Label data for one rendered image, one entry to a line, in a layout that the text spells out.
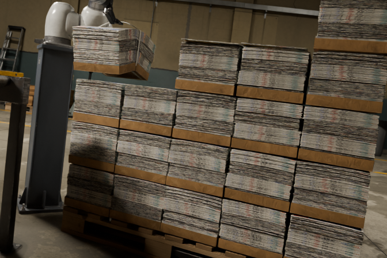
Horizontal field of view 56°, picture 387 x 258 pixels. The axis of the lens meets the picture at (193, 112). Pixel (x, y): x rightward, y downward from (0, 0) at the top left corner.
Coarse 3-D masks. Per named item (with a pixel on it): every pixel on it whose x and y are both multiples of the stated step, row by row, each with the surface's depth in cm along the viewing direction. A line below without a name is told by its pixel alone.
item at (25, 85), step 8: (16, 80) 164; (24, 80) 163; (0, 88) 164; (8, 88) 164; (16, 88) 164; (24, 88) 164; (0, 96) 164; (8, 96) 164; (16, 96) 164; (24, 96) 165
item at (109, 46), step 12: (84, 36) 188; (96, 36) 185; (108, 36) 182; (120, 36) 182; (132, 36) 192; (84, 48) 191; (96, 48) 187; (108, 48) 185; (120, 48) 184; (132, 48) 194; (84, 60) 192; (96, 60) 190; (108, 60) 187; (120, 60) 186; (132, 60) 198
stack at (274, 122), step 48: (96, 96) 188; (144, 96) 178; (192, 96) 170; (96, 144) 188; (144, 144) 178; (192, 144) 169; (288, 144) 154; (96, 192) 189; (144, 192) 179; (192, 192) 170; (288, 192) 154; (96, 240) 188; (144, 240) 193; (240, 240) 162
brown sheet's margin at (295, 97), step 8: (240, 88) 160; (248, 88) 159; (256, 88) 158; (248, 96) 159; (256, 96) 158; (264, 96) 157; (272, 96) 156; (280, 96) 155; (288, 96) 154; (296, 96) 153; (304, 96) 157
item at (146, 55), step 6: (144, 36) 204; (144, 42) 205; (150, 42) 211; (144, 48) 206; (150, 48) 212; (144, 54) 207; (150, 54) 214; (138, 60) 203; (144, 60) 208; (150, 60) 215; (144, 66) 209; (150, 66) 216; (132, 72) 203; (132, 78) 214; (138, 78) 212; (144, 78) 211
